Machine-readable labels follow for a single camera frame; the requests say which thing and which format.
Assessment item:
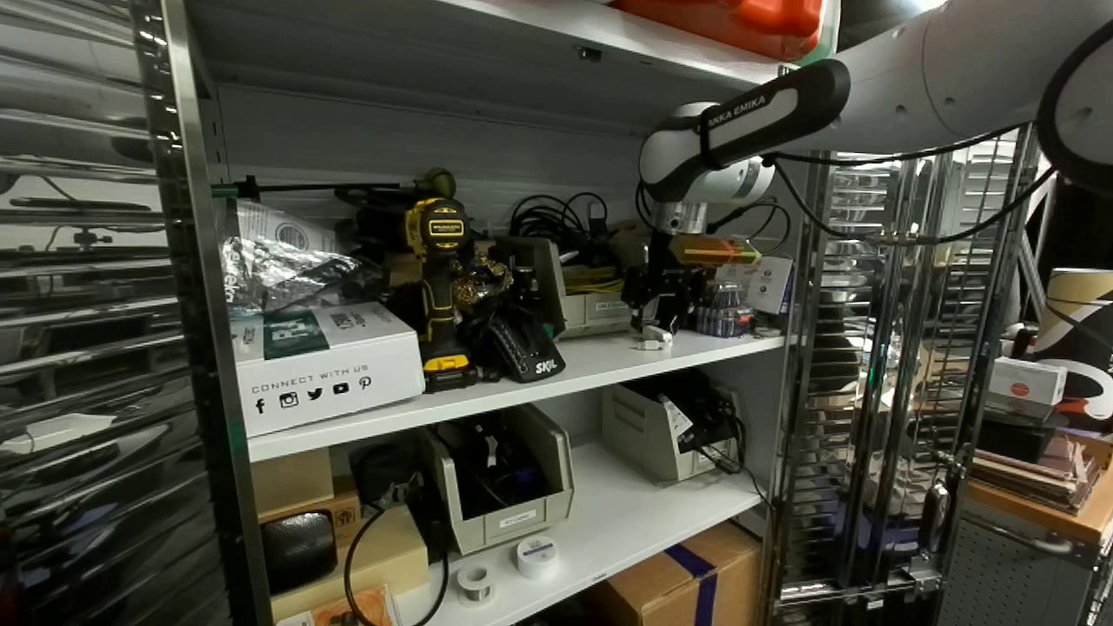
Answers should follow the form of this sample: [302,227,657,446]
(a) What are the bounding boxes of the small cardboard box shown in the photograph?
[252,450,341,519]

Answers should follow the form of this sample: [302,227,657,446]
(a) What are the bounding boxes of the yellow coiled cable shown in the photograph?
[565,263,630,297]

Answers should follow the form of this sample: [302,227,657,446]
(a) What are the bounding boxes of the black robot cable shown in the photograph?
[760,113,1062,250]

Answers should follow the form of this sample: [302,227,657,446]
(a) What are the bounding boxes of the plain cardboard box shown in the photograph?
[272,489,435,623]

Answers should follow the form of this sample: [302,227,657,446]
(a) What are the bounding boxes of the black battery charger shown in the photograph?
[471,308,572,386]

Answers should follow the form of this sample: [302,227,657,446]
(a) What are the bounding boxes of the orange flat package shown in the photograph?
[274,583,396,626]

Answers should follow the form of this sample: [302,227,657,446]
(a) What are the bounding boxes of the white printed retail box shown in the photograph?
[740,255,798,320]

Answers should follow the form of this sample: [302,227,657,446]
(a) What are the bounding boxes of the clear plastic bag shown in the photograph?
[218,230,377,317]

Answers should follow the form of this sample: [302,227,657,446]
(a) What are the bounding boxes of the white metal shelving unit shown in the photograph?
[133,0,844,626]

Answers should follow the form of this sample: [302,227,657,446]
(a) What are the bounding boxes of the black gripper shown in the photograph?
[624,227,715,343]

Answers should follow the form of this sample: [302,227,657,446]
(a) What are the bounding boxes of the yellow black cordless drill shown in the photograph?
[387,193,514,394]

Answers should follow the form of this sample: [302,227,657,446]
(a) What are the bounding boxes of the white box with round print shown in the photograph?
[238,199,353,255]

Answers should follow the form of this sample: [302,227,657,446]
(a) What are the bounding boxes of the large beige tape roll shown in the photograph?
[1040,263,1113,350]

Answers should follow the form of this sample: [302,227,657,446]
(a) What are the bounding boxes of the steel tray rack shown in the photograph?
[0,0,229,626]

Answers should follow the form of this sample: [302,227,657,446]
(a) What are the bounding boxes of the chrome wire rack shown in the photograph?
[769,124,1047,620]

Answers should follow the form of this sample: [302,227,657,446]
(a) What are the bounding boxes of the grey bin with yellow cable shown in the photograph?
[527,237,639,341]

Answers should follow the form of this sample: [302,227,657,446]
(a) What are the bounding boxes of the black rod tool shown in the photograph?
[214,167,463,207]

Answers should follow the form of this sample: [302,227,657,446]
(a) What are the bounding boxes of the small white tape roll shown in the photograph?
[512,532,565,581]
[454,556,497,603]

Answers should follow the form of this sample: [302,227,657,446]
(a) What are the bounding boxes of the cardboard box with blue tape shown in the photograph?
[589,519,774,626]

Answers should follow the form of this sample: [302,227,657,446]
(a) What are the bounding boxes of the stack of books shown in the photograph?
[967,428,1108,516]

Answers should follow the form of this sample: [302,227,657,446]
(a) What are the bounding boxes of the black power adapter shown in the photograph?
[349,431,439,516]

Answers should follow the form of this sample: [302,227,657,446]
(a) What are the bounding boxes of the white box with red print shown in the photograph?
[985,356,1073,409]

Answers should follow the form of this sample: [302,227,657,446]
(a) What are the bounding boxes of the orange plastic case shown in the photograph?
[609,0,827,62]

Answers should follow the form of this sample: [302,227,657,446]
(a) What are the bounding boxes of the black mesh cabinet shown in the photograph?
[935,509,1113,626]

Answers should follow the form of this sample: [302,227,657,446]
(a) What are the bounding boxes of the black round device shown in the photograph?
[261,504,341,594]

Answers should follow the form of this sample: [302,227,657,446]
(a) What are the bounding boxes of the black cable bundle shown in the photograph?
[509,186,618,255]

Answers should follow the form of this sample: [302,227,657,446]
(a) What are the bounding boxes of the wooden desk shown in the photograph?
[960,461,1113,550]

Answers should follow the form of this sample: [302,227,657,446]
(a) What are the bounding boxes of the white carton with social icons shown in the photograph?
[227,298,429,437]

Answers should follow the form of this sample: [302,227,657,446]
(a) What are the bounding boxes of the grey bin with black cables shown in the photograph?
[598,377,744,487]

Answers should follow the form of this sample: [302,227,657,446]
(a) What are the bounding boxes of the grey bin with black parts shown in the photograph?
[429,403,579,556]

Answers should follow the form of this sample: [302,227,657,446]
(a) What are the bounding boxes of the white cable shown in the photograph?
[633,324,680,356]

